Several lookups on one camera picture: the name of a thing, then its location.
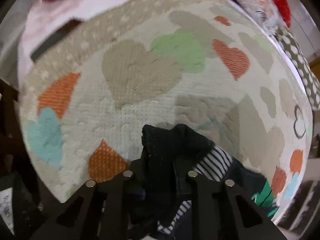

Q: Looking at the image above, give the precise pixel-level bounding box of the olive polka dot bolster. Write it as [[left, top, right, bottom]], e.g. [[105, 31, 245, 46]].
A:
[[274, 26, 320, 104]]

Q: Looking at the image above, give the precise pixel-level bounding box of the heart patterned quilt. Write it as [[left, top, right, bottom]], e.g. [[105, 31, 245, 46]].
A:
[[17, 0, 314, 218]]

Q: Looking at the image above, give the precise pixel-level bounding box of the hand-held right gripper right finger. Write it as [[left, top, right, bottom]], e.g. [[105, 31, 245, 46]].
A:
[[174, 159, 288, 240]]

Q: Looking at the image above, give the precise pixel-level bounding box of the pink bed sheet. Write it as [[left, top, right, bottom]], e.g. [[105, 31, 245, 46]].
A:
[[17, 0, 175, 90]]

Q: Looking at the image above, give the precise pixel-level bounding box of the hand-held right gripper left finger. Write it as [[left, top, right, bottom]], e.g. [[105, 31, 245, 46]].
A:
[[30, 159, 145, 240]]

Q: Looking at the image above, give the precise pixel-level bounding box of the navy striped pants green print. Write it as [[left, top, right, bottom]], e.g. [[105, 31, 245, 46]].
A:
[[130, 124, 280, 240]]

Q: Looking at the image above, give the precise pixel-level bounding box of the grey floral pillow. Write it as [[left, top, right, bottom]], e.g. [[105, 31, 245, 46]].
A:
[[222, 0, 285, 29]]

